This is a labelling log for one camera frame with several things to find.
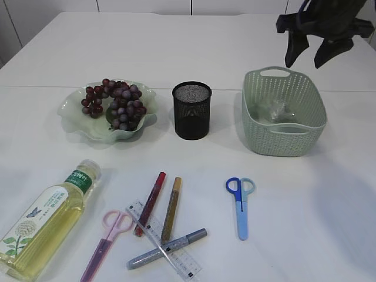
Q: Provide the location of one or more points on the yellow tea drink bottle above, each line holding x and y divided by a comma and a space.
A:
33, 240

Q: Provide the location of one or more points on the purple artificial grape bunch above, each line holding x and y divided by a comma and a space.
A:
118, 100

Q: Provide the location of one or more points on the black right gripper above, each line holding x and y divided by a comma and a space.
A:
326, 19

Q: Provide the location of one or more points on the red glitter pen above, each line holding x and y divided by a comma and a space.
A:
150, 203

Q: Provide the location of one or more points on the black mesh pen holder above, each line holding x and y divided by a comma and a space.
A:
191, 106

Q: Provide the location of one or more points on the clear plastic sheet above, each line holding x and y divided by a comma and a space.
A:
274, 111

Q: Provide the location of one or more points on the green scalloped plastic plate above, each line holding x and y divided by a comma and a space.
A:
99, 129

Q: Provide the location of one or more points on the silver glitter pen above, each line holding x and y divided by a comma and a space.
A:
168, 248

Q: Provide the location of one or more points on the gold glitter pen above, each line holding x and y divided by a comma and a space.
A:
171, 211

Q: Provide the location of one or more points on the green woven plastic basket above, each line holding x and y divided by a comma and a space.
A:
303, 98

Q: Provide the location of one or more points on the pink scissors with cover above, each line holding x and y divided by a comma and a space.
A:
114, 222

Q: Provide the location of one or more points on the blue scissors with cover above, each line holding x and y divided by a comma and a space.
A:
241, 189

